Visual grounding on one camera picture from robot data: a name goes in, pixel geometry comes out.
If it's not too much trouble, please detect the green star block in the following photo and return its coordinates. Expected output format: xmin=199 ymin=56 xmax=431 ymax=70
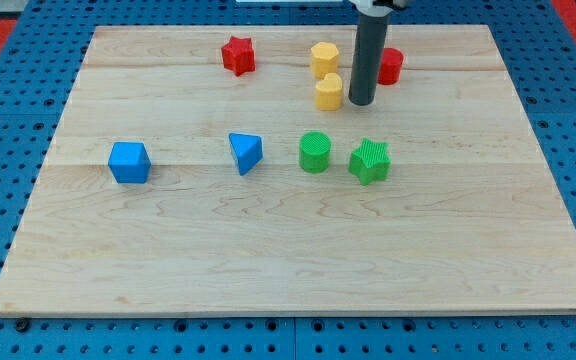
xmin=349 ymin=138 xmax=391 ymax=185

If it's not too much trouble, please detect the yellow heart block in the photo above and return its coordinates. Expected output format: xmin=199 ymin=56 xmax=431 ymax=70
xmin=315 ymin=73 xmax=343 ymax=111

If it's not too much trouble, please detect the red star block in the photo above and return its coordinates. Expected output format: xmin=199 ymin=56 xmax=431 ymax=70
xmin=221 ymin=36 xmax=256 ymax=76

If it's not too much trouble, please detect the green cylinder block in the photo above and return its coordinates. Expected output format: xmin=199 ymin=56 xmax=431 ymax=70
xmin=299 ymin=131 xmax=332 ymax=173

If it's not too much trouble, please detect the blue triangle block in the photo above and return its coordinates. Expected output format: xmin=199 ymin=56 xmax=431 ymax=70
xmin=228 ymin=133 xmax=263 ymax=176

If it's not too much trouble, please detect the wooden board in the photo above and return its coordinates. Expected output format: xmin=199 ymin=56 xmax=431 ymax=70
xmin=0 ymin=25 xmax=576 ymax=318

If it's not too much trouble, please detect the yellow hexagon block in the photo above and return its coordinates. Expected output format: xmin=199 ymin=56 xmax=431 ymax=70
xmin=310 ymin=42 xmax=339 ymax=79

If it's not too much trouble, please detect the red cylinder block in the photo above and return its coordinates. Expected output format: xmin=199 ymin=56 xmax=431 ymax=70
xmin=378 ymin=47 xmax=405 ymax=85

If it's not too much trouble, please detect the blue cube block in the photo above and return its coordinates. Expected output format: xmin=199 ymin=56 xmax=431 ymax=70
xmin=108 ymin=142 xmax=151 ymax=184

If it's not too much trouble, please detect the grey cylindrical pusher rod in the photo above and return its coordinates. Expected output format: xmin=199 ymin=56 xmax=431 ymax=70
xmin=349 ymin=13 xmax=390 ymax=106

